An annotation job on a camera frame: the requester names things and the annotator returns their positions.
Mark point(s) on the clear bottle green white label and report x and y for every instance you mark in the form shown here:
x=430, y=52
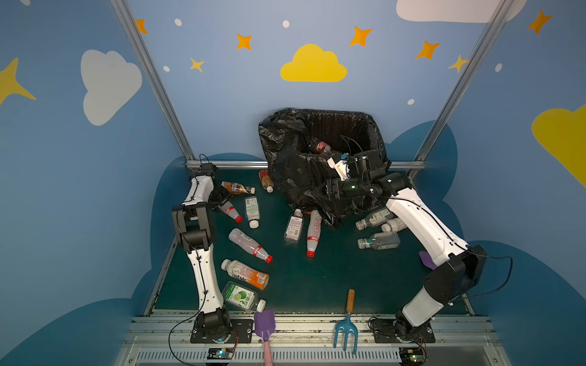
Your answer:
x=375, y=219

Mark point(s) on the black bin bag bin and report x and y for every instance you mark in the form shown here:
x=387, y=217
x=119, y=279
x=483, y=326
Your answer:
x=287, y=138

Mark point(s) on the aluminium back frame rail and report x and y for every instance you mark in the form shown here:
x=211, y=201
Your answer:
x=228, y=164

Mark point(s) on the lime label clear bottle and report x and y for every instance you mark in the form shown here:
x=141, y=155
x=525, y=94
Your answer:
x=243, y=298

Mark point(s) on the clear flat white label bottle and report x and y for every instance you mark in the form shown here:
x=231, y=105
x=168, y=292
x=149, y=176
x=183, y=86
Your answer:
x=293, y=230

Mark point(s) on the orange juice bottle white cap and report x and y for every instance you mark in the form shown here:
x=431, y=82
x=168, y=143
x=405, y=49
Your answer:
x=242, y=272

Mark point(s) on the blue garden fork wooden handle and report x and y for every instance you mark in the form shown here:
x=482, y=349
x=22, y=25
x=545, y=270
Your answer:
x=346, y=326

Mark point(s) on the purple spatula pink handle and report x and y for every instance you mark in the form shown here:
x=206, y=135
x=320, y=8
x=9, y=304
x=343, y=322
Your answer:
x=426, y=260

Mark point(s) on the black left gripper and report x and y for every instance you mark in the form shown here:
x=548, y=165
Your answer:
x=220, y=197

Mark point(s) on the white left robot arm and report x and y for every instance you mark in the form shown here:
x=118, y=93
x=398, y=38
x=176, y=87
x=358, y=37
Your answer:
x=193, y=232

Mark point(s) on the brown label bottle lying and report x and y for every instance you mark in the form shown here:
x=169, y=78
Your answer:
x=238, y=189

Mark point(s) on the left aluminium frame post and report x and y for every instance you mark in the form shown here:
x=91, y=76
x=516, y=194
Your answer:
x=126, y=18

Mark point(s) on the small clear white label bottle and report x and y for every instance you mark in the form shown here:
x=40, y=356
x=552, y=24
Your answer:
x=252, y=211

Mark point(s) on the aluminium frame post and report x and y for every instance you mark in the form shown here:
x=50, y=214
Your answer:
x=126, y=18
x=480, y=51

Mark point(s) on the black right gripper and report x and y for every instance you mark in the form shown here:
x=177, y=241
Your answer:
x=333, y=187

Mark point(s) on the purple shovel pink handle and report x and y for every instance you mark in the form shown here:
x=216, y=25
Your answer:
x=265, y=326

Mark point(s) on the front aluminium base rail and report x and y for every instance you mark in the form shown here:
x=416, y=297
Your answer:
x=169, y=338

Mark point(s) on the red label yellow cap bottle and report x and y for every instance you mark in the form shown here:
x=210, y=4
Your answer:
x=322, y=148

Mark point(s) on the white red label bottle upright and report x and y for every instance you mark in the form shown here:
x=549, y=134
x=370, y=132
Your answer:
x=314, y=230

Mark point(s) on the brown tea bottle back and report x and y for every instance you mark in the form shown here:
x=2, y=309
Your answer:
x=266, y=181

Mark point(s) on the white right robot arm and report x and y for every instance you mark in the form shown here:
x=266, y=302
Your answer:
x=458, y=266

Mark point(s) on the white orange label bottle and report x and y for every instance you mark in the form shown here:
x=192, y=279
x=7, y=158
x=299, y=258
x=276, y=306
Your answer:
x=394, y=225

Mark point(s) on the right aluminium frame post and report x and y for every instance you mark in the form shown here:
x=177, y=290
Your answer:
x=480, y=51

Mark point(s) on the white bottle red cap left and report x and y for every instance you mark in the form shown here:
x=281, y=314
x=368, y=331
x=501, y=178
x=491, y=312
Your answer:
x=229, y=209

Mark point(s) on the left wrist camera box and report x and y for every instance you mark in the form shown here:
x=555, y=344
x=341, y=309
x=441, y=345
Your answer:
x=207, y=169

